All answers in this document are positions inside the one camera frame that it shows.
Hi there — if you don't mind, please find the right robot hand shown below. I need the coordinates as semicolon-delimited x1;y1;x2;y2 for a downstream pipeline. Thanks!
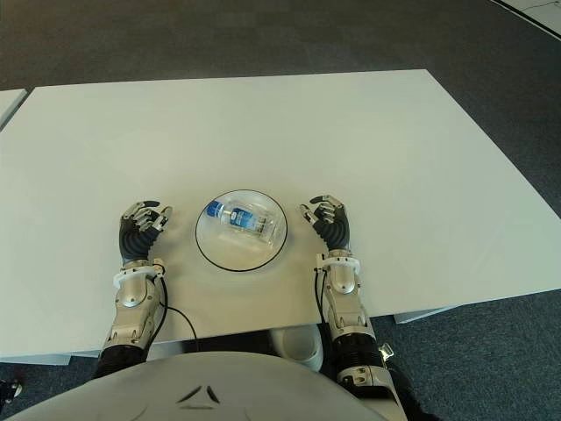
300;193;353;252

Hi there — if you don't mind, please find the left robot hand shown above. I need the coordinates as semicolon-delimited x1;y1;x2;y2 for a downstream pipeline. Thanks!
117;200;174;267

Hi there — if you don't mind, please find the clear water bottle blue cap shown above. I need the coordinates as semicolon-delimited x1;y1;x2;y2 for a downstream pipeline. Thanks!
205;199;281;249

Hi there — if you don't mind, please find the white plate black rim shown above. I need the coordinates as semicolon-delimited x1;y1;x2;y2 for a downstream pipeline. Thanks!
195;188;289;272

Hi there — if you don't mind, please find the robot torso shell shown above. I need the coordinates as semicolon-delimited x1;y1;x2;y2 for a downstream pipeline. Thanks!
8;352;394;421

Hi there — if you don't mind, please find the neighbouring white table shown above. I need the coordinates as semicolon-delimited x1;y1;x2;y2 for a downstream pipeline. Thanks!
0;87;30;129

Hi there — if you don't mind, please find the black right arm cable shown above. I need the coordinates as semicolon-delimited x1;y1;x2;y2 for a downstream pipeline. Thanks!
313;266;335;328

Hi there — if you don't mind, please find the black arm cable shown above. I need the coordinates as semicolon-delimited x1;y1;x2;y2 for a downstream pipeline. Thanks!
313;266;335;328
157;278;199;342

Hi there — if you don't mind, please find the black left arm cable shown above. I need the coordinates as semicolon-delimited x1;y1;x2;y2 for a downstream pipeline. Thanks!
157;278;199;342

